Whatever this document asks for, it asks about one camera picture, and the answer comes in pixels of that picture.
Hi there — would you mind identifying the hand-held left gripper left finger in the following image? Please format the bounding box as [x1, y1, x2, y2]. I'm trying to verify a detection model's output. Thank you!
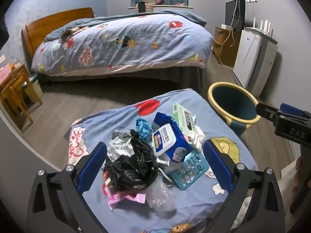
[27, 141, 108, 233]

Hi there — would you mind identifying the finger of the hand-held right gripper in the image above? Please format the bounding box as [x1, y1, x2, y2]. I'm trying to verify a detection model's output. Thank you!
[279, 103, 311, 120]
[256, 102, 286, 123]

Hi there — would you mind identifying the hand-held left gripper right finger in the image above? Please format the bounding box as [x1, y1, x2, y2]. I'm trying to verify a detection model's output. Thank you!
[202, 139, 285, 233]

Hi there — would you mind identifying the teal blister pack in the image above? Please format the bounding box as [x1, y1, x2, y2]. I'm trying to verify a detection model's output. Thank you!
[169, 149, 210, 191]

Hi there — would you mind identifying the teal trash can yellow rim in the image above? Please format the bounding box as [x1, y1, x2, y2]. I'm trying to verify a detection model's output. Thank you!
[207, 82, 261, 136]

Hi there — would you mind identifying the silver foil wrapper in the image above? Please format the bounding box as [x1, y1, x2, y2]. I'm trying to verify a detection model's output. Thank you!
[107, 130, 136, 162]

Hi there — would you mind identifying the white tissue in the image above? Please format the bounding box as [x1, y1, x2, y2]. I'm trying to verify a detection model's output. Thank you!
[187, 125, 206, 150]

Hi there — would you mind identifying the black plastic bag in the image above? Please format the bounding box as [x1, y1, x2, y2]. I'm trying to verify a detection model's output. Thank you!
[104, 130, 159, 192]

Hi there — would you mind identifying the pink snack wrapper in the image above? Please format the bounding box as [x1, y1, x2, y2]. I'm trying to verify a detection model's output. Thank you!
[102, 170, 146, 210]

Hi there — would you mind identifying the blue wet wipes packet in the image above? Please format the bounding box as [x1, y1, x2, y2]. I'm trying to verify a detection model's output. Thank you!
[151, 112, 195, 163]

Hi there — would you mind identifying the green white box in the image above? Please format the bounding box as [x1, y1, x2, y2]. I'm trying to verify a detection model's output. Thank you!
[172, 102, 198, 137]

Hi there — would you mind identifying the clear plastic bag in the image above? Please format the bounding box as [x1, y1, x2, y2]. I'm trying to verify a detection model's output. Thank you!
[145, 175, 176, 213]

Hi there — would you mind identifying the blue glove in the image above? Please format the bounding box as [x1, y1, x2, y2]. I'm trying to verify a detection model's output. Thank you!
[135, 118, 153, 141]

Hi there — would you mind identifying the person's right hand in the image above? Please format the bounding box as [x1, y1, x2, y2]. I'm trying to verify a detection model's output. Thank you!
[289, 155, 311, 214]

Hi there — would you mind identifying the blue printed blanket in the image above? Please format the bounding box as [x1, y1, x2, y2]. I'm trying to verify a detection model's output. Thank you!
[64, 89, 259, 233]

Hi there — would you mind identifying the white grey air purifier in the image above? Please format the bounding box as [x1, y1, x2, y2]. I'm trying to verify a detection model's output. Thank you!
[233, 27, 279, 97]

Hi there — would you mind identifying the white router with antennas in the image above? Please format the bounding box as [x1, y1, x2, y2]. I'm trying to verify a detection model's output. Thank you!
[251, 17, 274, 37]

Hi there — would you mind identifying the small white green bin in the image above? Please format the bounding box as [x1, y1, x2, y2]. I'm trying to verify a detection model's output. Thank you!
[21, 73, 44, 102]

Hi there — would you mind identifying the black monitor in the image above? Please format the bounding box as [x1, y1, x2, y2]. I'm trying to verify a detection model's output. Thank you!
[225, 0, 246, 32]

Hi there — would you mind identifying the wooden stool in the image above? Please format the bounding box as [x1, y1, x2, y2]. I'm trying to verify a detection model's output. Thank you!
[1, 74, 44, 127]

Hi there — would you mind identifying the pink box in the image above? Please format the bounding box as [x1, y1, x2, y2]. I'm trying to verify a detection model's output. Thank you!
[0, 65, 11, 80]

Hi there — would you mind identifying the bed with cartoon duvet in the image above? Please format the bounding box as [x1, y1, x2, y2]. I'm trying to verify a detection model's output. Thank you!
[30, 10, 214, 76]

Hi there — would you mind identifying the wooden bed headboard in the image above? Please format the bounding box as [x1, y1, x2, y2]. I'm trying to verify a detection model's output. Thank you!
[21, 7, 95, 61]

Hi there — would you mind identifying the plaid cloth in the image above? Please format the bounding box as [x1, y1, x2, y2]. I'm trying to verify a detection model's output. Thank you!
[134, 2, 156, 13]

